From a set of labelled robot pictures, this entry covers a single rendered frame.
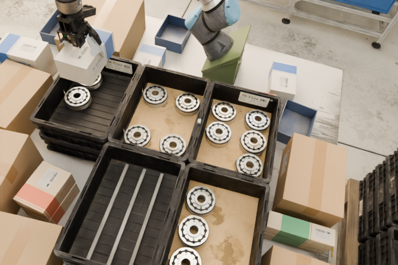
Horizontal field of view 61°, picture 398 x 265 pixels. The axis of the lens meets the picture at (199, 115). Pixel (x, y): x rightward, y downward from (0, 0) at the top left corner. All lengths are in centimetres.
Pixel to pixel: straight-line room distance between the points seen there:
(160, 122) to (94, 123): 27
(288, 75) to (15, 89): 123
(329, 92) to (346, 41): 157
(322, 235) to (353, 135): 147
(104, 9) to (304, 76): 107
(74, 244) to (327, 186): 91
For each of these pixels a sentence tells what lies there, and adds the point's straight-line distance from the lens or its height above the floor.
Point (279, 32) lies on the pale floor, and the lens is 322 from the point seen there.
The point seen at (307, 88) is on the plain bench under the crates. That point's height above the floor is 70.
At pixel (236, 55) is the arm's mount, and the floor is 92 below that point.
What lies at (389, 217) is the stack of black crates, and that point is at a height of 48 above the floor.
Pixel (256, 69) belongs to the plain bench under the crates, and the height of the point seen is 70.
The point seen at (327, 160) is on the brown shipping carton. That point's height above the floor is 86.
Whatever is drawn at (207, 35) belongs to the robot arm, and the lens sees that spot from 160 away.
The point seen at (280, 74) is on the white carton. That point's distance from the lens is 173.
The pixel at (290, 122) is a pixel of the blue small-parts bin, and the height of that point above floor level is 70.
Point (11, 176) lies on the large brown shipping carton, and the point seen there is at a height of 87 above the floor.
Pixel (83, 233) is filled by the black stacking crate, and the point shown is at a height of 83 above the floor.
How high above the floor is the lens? 200
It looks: 55 degrees down
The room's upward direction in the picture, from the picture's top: 9 degrees clockwise
